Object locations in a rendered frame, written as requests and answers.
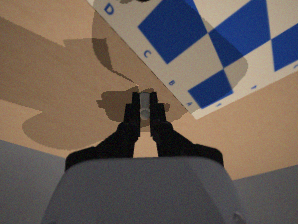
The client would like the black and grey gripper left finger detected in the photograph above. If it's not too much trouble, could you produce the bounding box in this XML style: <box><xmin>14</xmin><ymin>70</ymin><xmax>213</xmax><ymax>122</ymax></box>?
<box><xmin>65</xmin><ymin>92</ymin><xmax>140</xmax><ymax>171</ymax></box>

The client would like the blue and white chessboard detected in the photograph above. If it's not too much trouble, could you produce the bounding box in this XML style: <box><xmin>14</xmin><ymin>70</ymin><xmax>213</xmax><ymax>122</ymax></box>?
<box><xmin>87</xmin><ymin>0</ymin><xmax>298</xmax><ymax>120</ymax></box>

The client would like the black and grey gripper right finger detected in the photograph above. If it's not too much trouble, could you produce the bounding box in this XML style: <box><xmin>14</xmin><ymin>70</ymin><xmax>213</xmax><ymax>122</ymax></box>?
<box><xmin>149</xmin><ymin>92</ymin><xmax>224</xmax><ymax>167</ymax></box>

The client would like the white pawn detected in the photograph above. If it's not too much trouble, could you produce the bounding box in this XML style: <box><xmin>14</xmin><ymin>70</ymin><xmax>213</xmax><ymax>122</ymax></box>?
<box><xmin>140</xmin><ymin>92</ymin><xmax>150</xmax><ymax>120</ymax></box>

